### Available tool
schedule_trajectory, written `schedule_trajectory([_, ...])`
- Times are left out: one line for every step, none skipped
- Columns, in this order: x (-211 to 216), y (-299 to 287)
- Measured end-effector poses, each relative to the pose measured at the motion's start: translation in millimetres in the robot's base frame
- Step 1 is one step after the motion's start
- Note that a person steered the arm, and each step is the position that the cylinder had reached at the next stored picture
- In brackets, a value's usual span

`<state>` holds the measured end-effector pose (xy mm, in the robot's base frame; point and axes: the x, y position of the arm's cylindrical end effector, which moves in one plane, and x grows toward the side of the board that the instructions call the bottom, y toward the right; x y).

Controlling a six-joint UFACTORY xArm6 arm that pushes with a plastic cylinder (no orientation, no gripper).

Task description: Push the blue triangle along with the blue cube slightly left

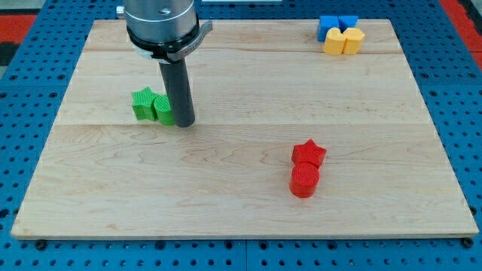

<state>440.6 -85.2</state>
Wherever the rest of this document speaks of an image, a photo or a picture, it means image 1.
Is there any yellow pentagon block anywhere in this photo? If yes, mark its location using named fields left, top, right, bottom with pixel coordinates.
left=342, top=28, right=365, bottom=55

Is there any green cylinder block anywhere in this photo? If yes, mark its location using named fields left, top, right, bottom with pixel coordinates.
left=154, top=95, right=175, bottom=126

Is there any wooden board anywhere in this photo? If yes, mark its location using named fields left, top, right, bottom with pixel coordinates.
left=11, top=19, right=479, bottom=240

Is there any blue triangle block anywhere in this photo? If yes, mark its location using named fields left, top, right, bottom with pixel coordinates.
left=337, top=15, right=358, bottom=32

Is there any red cylinder block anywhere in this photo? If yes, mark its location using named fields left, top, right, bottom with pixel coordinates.
left=289, top=163, right=320, bottom=198

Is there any green star block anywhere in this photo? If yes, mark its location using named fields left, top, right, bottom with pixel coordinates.
left=131, top=87, right=159, bottom=121

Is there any red star block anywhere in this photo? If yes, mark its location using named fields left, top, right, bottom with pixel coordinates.
left=291, top=139, right=327, bottom=169

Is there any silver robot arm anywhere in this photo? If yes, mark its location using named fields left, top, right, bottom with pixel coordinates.
left=116, top=0, right=213, bottom=64

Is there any yellow heart block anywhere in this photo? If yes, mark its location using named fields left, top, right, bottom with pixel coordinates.
left=323, top=27, right=346, bottom=56

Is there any blue cube block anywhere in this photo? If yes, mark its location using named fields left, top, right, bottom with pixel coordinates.
left=317, top=15, right=339, bottom=42

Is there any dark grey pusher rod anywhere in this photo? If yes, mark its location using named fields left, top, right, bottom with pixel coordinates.
left=159, top=59, right=195, bottom=128

